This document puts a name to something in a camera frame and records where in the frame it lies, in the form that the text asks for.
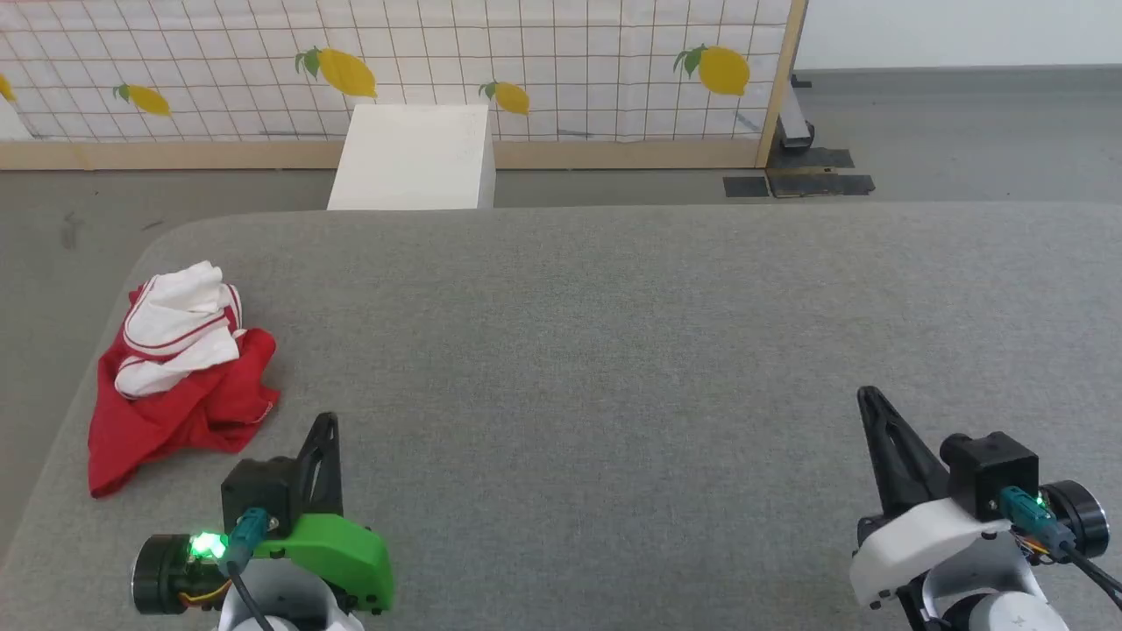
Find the small black floor mat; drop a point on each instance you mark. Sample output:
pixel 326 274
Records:
pixel 746 187

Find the large black floor mat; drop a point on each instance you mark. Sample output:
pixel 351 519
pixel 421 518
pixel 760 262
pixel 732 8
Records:
pixel 820 182

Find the grey fabric sofa seat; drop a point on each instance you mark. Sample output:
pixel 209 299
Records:
pixel 614 368

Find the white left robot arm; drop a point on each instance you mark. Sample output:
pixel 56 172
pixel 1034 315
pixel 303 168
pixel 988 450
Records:
pixel 289 609

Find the metal partition foot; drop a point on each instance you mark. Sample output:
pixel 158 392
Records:
pixel 793 123

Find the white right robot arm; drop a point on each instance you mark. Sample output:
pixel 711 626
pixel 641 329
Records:
pixel 990 596

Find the lemon print partition screen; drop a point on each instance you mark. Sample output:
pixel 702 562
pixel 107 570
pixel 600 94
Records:
pixel 570 53

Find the red and white garment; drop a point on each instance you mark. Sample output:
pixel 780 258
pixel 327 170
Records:
pixel 188 403

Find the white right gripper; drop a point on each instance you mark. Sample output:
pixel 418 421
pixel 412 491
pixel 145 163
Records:
pixel 920 543

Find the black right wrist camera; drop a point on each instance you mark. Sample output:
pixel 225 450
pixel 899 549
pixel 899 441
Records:
pixel 990 473

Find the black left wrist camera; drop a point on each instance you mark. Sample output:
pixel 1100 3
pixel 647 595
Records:
pixel 259 491

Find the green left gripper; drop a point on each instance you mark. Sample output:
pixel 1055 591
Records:
pixel 346 556

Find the white rectangular box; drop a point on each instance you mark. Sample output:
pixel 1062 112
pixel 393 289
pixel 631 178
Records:
pixel 412 158

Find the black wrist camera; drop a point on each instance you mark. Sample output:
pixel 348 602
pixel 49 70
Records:
pixel 259 491
pixel 990 473

